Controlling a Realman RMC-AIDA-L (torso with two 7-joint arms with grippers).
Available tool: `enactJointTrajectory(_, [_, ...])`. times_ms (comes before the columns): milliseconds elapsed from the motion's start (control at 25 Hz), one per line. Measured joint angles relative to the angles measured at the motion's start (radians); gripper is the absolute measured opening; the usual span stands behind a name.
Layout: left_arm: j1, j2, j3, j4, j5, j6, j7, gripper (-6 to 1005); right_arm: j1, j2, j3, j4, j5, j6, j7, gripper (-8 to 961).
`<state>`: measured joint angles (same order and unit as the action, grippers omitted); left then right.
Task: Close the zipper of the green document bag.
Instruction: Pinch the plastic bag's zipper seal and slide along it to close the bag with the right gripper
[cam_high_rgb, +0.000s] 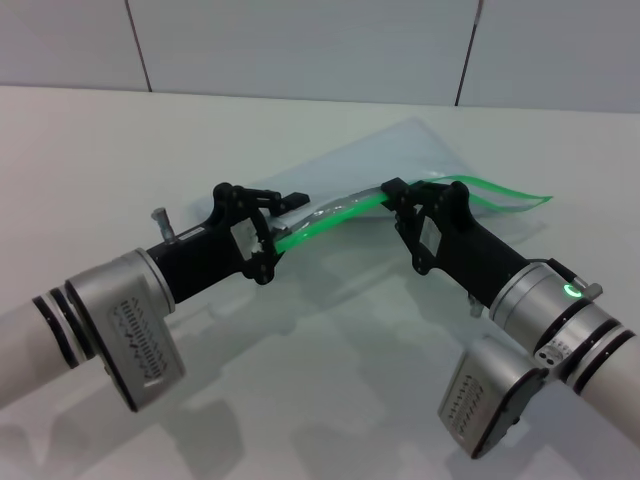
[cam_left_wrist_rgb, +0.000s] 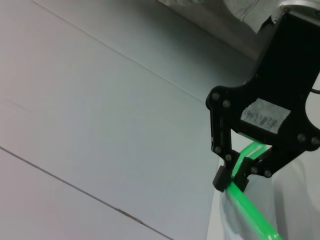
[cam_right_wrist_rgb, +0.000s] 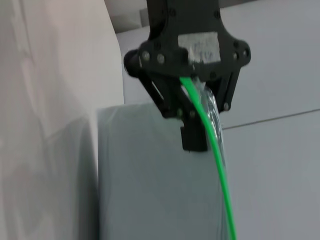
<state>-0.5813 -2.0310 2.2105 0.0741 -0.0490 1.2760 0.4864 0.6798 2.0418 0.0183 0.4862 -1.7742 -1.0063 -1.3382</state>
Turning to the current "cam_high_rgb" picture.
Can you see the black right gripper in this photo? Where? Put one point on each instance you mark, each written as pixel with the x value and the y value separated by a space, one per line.
pixel 465 245

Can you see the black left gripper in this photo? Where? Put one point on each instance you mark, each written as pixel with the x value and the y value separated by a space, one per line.
pixel 215 250

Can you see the green zip document bag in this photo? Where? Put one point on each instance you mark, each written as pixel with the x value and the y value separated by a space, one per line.
pixel 380 160

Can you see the silver bolt on left gripper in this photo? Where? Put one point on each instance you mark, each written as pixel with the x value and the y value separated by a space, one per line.
pixel 164 226

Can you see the silver bolt on gripper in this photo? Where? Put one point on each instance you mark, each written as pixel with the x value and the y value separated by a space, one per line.
pixel 590 290
pixel 164 226

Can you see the silver bolt on right gripper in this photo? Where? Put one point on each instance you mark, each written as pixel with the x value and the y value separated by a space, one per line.
pixel 590 290

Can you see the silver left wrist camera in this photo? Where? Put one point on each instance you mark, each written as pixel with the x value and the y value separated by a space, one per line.
pixel 130 345

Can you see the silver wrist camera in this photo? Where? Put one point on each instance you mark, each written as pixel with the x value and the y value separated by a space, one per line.
pixel 492 395
pixel 130 345

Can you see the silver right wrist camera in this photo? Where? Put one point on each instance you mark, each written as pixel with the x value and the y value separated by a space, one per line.
pixel 492 395

